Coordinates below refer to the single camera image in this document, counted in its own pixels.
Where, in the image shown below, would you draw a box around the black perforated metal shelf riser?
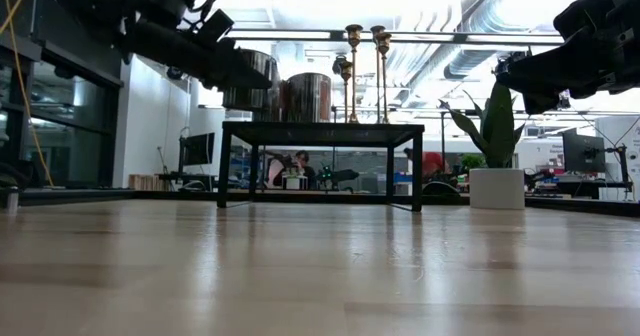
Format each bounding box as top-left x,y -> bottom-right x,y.
217,120 -> 426,213

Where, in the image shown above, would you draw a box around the black aluminium rig frame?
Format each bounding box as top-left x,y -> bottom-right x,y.
0,188 -> 640,217

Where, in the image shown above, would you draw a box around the white container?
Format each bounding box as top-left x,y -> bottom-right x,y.
282,173 -> 309,191

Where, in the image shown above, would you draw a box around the black computer monitor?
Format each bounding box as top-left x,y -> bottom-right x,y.
561,128 -> 607,175
178,131 -> 216,167

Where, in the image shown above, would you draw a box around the silver ventilation duct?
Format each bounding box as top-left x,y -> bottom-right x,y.
384,0 -> 566,107

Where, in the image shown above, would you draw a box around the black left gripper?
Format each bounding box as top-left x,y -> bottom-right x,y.
124,19 -> 275,92

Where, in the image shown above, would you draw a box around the tall gold candlestick holder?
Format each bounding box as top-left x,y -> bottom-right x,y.
369,24 -> 387,125

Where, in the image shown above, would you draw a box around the yellow cable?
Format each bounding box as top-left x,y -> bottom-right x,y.
0,0 -> 56,188

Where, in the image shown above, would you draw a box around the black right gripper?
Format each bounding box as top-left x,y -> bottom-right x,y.
494,0 -> 640,116

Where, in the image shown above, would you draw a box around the short gold candlestick holder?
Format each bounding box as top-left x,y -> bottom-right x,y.
338,59 -> 354,124

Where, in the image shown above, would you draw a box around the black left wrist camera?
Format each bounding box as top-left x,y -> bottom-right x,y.
195,8 -> 236,45

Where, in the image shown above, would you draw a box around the medium gold candlestick holder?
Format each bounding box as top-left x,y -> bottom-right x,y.
344,23 -> 365,125
375,31 -> 394,125

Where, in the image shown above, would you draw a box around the grey ceiling rail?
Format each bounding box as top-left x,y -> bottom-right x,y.
224,28 -> 566,46

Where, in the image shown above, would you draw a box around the snake plant in white pot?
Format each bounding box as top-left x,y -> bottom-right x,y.
438,80 -> 527,211

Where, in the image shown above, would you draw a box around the wooden blocks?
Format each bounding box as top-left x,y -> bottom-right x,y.
128,173 -> 162,191

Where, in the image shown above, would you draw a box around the person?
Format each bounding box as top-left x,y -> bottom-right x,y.
267,155 -> 286,190
403,147 -> 451,185
292,149 -> 317,191

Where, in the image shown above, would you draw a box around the silver lidded candle tin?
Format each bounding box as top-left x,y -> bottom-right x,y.
282,72 -> 334,124
221,49 -> 281,112

